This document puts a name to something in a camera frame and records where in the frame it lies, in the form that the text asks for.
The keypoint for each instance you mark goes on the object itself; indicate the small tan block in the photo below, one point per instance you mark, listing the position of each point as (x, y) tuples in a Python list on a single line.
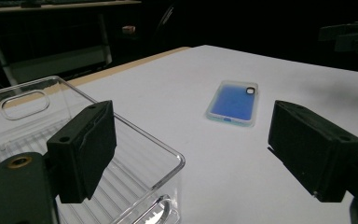
[(128, 29)]

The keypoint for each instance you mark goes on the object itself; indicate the white table sheet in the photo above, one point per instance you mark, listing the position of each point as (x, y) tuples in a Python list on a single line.
[(230, 174)]

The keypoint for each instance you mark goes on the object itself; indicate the clear plastic bin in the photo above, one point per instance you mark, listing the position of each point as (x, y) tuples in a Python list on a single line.
[(136, 161)]

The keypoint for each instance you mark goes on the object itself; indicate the blue phone case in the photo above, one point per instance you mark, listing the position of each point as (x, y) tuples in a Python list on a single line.
[(233, 104)]

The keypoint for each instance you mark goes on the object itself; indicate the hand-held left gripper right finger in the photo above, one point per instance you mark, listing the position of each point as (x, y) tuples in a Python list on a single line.
[(313, 149)]

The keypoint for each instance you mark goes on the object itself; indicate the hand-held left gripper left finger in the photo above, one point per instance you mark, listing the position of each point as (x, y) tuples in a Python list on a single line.
[(80, 149)]

